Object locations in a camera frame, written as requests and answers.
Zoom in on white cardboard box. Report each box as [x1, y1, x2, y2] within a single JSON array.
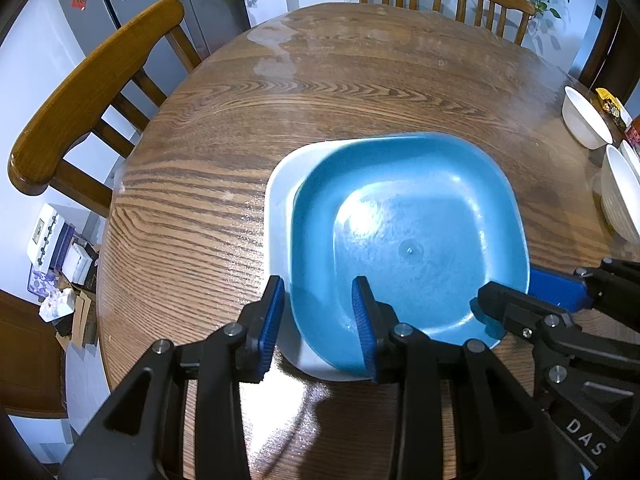
[[27, 203, 68, 266]]

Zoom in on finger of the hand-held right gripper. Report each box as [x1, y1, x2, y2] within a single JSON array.
[[477, 282, 640, 376], [529, 257, 640, 313]]

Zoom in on yellow snack packet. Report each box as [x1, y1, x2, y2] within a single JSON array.
[[595, 87, 633, 128]]

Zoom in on medium white bowl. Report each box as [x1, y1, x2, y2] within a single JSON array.
[[561, 86, 614, 151]]

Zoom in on brown wooden cabinet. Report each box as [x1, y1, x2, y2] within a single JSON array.
[[0, 287, 68, 418]]

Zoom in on pile of floor boxes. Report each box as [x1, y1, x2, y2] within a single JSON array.
[[27, 230, 101, 346]]

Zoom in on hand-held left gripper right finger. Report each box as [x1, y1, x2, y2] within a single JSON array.
[[351, 276, 586, 480]]

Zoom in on dark wooden door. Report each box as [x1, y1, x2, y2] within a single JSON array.
[[577, 0, 626, 91]]

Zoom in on large white bowl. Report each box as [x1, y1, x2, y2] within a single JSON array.
[[600, 145, 640, 243]]

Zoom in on blue dish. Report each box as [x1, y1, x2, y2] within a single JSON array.
[[290, 132, 531, 373]]

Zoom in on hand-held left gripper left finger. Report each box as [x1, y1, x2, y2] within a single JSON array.
[[59, 275, 286, 480]]

